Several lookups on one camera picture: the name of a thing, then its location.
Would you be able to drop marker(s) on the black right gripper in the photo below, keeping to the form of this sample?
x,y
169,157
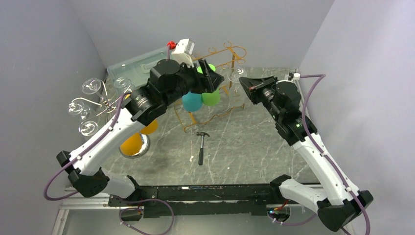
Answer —
x,y
253,86

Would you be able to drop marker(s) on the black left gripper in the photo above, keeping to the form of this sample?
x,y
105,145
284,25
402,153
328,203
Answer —
x,y
210,81

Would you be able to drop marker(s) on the clear wine glass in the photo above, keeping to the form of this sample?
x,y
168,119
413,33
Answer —
x,y
236,91

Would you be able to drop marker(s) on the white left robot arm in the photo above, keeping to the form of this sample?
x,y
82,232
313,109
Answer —
x,y
84,164

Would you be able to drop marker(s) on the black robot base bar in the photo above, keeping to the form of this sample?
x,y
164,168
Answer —
x,y
157,201

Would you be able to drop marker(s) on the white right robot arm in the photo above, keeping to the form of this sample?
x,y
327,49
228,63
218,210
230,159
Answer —
x,y
340,201

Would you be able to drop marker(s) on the green wine glass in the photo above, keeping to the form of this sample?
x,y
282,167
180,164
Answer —
x,y
209,99

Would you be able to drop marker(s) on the blue wine glass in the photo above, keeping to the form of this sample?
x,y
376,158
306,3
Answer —
x,y
192,102

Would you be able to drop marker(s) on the orange wine glass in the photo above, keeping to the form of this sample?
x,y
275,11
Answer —
x,y
151,128
132,145

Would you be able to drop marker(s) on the chrome tree glass rack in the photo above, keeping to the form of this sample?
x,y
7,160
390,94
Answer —
x,y
92,114

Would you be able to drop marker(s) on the clear glass on chrome rack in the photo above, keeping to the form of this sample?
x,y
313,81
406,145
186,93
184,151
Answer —
x,y
91,86

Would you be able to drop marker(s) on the clear glass chrome rack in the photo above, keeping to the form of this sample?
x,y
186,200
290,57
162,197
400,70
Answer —
x,y
79,110
88,128

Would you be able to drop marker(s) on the clear plastic storage box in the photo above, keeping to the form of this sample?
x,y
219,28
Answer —
x,y
134,72

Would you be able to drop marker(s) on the gold wire glass rack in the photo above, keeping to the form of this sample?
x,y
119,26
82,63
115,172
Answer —
x,y
207,113

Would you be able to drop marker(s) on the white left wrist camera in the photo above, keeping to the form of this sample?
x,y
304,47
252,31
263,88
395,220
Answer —
x,y
181,51

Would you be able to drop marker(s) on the black handled hammer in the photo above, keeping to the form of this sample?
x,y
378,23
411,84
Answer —
x,y
201,151

